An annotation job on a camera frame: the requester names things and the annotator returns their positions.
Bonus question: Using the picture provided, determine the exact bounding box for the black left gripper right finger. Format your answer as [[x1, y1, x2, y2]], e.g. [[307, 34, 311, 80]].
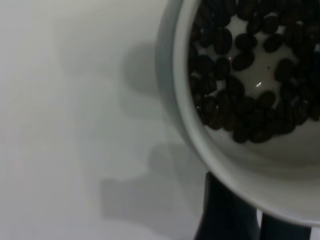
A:
[[261, 211, 313, 240]]

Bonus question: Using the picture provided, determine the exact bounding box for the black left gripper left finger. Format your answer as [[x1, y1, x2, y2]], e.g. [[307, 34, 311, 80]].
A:
[[196, 171, 262, 240]]

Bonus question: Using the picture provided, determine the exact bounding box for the dark grey ceramic mug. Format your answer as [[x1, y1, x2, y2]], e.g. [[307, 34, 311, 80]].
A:
[[154, 0, 320, 227]]

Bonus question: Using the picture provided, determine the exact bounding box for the roasted coffee beans pile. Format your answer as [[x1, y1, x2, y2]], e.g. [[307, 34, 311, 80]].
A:
[[188, 0, 320, 145]]

